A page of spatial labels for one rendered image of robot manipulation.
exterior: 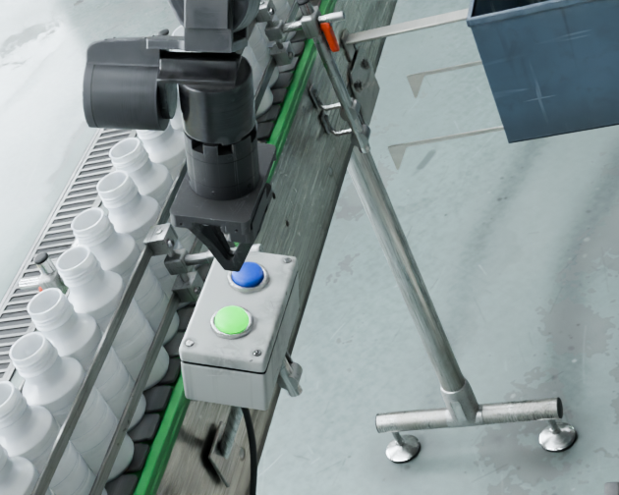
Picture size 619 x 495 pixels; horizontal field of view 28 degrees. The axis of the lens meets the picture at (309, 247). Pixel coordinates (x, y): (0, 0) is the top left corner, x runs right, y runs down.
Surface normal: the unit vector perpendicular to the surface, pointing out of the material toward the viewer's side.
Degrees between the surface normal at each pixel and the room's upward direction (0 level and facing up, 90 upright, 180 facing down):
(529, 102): 90
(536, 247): 0
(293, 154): 90
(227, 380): 90
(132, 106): 77
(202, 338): 20
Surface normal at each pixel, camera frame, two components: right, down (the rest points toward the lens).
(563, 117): -0.21, 0.66
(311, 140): 0.91, -0.13
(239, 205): -0.03, -0.74
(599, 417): -0.35, -0.74
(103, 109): -0.11, 0.53
